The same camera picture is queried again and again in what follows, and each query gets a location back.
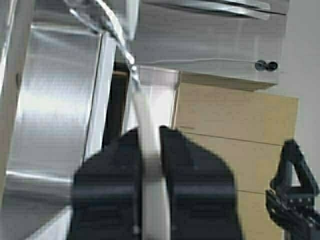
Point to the wooden lower cabinet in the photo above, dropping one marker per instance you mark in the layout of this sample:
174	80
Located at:
247	129

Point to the white frying pan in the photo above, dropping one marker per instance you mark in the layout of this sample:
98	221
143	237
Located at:
156	213

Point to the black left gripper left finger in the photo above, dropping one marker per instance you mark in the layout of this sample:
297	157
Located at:
106	194

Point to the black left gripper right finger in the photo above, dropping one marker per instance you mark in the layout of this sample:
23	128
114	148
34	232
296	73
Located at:
201	188

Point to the stainless steel sink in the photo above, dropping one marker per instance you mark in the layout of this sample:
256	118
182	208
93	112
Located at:
56	65

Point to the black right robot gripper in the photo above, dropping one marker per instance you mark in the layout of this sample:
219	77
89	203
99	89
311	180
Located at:
290	199

